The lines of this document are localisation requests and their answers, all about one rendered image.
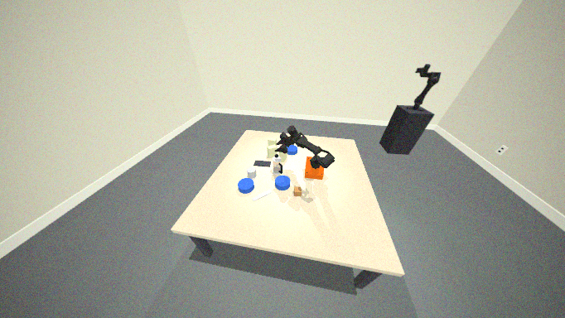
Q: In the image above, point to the white cylinder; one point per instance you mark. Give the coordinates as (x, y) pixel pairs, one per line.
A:
(251, 172)

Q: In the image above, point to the glass french press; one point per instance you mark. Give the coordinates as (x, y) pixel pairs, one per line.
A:
(277, 166)

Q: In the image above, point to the blue short cylinder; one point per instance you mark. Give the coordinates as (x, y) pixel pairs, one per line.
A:
(282, 182)
(246, 185)
(292, 150)

